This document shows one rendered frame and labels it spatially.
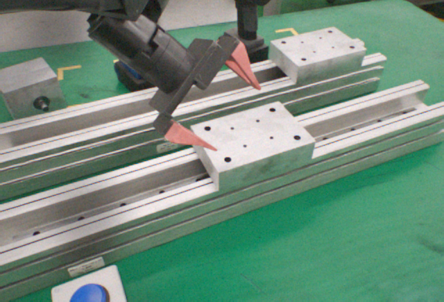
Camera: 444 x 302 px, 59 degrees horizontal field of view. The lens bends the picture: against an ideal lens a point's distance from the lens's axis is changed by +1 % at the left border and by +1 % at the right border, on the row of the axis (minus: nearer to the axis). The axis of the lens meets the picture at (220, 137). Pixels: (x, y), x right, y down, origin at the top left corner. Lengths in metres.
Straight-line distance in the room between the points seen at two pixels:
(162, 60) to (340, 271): 0.39
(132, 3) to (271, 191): 0.38
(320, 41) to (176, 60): 0.48
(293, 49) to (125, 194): 0.44
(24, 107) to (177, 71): 0.47
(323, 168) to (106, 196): 0.35
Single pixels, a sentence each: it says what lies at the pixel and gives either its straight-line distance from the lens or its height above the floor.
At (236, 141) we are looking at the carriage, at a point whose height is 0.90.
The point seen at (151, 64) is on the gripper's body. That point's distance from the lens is 0.43.
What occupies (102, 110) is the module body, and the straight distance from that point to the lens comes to 0.74.
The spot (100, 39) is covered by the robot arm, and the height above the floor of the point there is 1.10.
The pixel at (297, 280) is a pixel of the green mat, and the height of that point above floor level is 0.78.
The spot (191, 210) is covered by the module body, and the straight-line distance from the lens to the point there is 0.57.
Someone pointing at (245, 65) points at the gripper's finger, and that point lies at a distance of 0.47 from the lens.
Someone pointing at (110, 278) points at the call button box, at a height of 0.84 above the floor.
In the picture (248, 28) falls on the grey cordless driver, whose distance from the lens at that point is 0.95.
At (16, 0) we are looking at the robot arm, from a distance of 0.30.
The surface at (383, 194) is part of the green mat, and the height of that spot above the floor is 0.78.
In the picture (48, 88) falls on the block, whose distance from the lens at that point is 0.84.
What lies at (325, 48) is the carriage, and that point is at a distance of 0.83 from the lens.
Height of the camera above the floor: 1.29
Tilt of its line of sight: 42 degrees down
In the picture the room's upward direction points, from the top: straight up
